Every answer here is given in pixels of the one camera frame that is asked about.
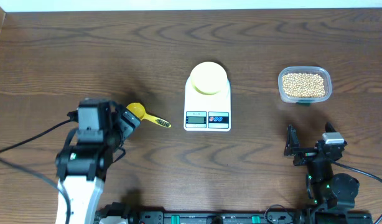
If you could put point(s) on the yellow bowl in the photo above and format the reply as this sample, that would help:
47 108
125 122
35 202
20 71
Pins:
208 78

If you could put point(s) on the clear plastic container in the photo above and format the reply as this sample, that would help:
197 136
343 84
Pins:
305 69

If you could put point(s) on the yellow measuring scoop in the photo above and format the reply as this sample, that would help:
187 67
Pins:
144 114

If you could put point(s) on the white digital kitchen scale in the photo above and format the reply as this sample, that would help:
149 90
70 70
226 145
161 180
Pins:
207 112

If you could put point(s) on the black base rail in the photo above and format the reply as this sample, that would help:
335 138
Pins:
122 213

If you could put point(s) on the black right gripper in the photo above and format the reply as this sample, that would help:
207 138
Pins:
292 149

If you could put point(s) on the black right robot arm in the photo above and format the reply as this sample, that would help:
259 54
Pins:
332 191

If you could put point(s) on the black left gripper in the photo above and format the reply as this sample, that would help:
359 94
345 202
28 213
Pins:
117 119

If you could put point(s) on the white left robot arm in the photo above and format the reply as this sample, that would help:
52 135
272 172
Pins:
87 154

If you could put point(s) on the soybeans in container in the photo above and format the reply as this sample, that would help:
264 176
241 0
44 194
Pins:
303 85

